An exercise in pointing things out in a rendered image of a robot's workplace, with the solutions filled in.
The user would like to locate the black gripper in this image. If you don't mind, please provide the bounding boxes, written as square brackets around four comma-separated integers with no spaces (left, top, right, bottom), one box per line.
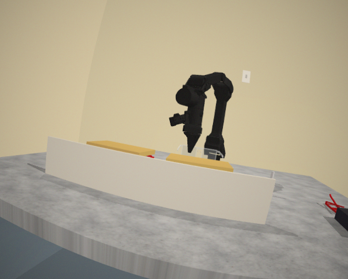
[183,108,203,153]

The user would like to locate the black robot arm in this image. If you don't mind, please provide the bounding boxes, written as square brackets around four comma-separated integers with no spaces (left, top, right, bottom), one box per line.
[169,72,234,158]

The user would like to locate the cream flat panel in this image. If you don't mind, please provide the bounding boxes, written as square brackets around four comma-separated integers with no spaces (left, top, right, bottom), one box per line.
[45,136,276,224]

